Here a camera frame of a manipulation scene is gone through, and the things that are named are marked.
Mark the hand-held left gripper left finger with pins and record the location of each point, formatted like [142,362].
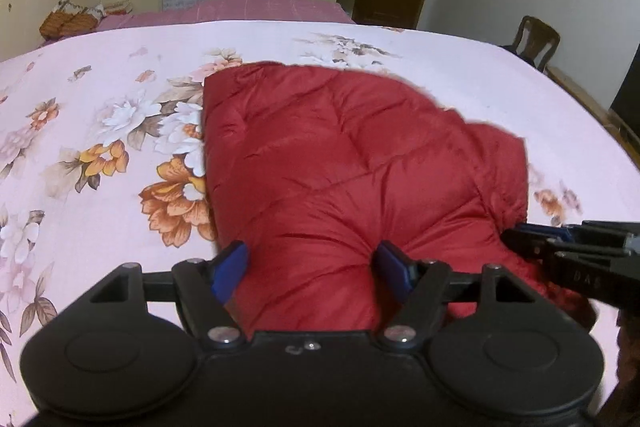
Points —
[230,272]

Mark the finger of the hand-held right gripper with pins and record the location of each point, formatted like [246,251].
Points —
[600,232]
[580,274]

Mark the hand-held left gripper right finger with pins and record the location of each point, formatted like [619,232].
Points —
[395,269]

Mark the red down jacket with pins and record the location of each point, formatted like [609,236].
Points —
[340,167]

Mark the person's right forearm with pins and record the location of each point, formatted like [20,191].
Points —
[631,347]

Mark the floral pink blanket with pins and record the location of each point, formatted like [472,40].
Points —
[100,117]

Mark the dark wooden chair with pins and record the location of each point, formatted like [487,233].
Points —
[537,39]

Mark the pink striped bed sheet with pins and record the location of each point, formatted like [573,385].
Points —
[240,9]

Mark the brown patterned cushion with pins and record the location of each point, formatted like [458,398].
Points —
[67,22]

